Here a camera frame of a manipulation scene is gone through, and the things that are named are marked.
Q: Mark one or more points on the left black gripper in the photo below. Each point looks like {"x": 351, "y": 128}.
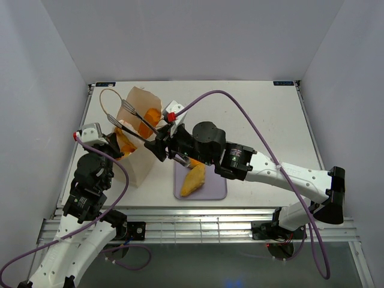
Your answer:
{"x": 113, "y": 144}

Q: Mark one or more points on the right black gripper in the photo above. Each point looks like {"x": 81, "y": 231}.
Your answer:
{"x": 164, "y": 140}

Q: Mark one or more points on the orange glazed twisted bread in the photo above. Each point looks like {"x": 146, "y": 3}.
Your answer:
{"x": 126, "y": 146}

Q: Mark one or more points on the metal serving tongs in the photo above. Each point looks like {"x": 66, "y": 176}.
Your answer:
{"x": 128, "y": 120}

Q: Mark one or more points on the cream paper bag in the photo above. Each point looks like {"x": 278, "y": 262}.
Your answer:
{"x": 139, "y": 163}

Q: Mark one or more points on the long oval orange bread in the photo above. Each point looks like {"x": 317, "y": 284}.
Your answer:
{"x": 153, "y": 117}

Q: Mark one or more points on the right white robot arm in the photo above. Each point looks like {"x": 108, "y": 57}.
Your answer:
{"x": 321, "y": 191}

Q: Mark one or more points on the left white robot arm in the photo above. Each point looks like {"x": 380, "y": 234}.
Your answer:
{"x": 84, "y": 229}

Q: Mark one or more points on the triangular turnover pastry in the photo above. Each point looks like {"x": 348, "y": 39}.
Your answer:
{"x": 194, "y": 179}

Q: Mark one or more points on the lilac plastic tray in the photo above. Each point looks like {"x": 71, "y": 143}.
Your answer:
{"x": 214, "y": 188}

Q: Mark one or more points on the left table label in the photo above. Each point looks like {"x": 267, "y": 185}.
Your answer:
{"x": 105, "y": 84}

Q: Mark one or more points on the table label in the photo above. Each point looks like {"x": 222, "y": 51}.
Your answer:
{"x": 105, "y": 84}
{"x": 283, "y": 83}

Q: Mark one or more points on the left base motor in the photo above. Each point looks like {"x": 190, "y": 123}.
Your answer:
{"x": 133, "y": 231}

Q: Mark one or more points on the base motor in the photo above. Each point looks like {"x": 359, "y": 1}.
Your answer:
{"x": 272, "y": 231}
{"x": 133, "y": 231}

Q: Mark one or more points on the right table label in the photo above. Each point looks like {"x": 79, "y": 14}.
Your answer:
{"x": 283, "y": 83}

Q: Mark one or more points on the right base motor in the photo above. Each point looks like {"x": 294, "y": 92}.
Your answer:
{"x": 272, "y": 231}

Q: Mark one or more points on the sesame ring bread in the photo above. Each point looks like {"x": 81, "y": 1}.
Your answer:
{"x": 193, "y": 163}

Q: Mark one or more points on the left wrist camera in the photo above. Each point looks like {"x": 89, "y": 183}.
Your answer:
{"x": 91, "y": 134}

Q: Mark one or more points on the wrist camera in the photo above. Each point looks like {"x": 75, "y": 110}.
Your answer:
{"x": 91, "y": 134}
{"x": 174, "y": 114}

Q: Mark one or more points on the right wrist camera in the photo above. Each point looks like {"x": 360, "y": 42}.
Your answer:
{"x": 174, "y": 114}

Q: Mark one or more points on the aluminium rail frame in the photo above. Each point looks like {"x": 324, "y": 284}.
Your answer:
{"x": 204, "y": 226}

